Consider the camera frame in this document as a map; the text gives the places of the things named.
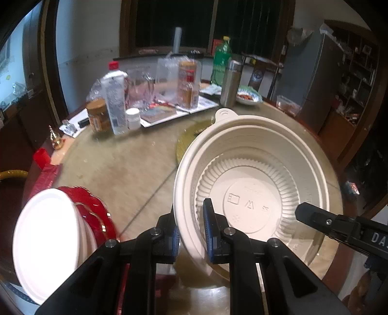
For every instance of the blue printed box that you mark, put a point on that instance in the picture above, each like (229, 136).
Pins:
(353, 187)

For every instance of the white lotion tube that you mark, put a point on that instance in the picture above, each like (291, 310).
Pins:
(116, 106)

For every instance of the small cream plastic bowl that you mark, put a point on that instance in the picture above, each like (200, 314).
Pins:
(257, 206)

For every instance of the large cream plastic bowl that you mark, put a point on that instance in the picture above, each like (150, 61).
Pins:
(189, 193)

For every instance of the clear plastic wrapper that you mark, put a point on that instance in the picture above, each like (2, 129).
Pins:
(68, 128)

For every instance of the dark wooden chair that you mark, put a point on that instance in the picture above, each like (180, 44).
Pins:
(257, 75)

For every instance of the clear plastic bag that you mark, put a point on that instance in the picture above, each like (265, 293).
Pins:
(166, 78)

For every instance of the wooden shelf unit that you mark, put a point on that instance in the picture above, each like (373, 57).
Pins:
(357, 75)

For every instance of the brown book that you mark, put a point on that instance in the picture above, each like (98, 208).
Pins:
(157, 113)

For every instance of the small white pill bottle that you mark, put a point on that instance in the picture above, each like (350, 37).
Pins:
(133, 119)

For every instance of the gold glitter turntable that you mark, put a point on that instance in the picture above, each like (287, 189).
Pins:
(188, 139)

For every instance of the red cup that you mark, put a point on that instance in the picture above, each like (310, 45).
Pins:
(41, 157)

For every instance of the white leaflet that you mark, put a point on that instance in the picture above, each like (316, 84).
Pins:
(206, 104)

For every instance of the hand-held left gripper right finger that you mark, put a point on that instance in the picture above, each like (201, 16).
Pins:
(208, 233)

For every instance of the white green sachet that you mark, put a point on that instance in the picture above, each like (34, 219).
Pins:
(210, 90)

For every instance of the red scalloped glass plate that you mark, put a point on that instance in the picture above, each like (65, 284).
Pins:
(91, 218)
(97, 206)

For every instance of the grey refrigerator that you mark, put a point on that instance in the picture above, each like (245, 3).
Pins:
(309, 84)

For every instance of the dark barred window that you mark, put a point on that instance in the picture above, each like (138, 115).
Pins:
(151, 24)

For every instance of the steel thermos flask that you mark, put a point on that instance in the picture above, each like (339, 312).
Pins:
(230, 87)

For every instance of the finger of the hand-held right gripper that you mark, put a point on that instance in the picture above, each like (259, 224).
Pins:
(321, 221)

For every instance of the amber jar with gold lid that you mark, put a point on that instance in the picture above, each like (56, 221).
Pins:
(98, 118)

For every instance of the blue rimmed plate with food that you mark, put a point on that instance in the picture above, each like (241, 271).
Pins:
(250, 100)

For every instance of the red capped bottle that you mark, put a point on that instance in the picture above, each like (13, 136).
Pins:
(113, 65)

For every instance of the clear glass mug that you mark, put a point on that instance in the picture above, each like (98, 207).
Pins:
(139, 91)

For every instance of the orange box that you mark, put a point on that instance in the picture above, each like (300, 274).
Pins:
(216, 44)

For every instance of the white foam bowl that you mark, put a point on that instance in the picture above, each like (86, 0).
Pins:
(89, 242)
(45, 242)

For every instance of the red packet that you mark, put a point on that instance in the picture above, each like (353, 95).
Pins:
(45, 178)

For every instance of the clear plastic container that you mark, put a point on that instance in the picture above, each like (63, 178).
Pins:
(288, 106)

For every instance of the green plastic bottle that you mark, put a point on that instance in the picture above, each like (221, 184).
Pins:
(221, 57)

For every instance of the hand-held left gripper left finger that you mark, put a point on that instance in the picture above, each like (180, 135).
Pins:
(175, 242)

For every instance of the white paper roll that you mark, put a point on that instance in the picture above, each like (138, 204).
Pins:
(178, 39)

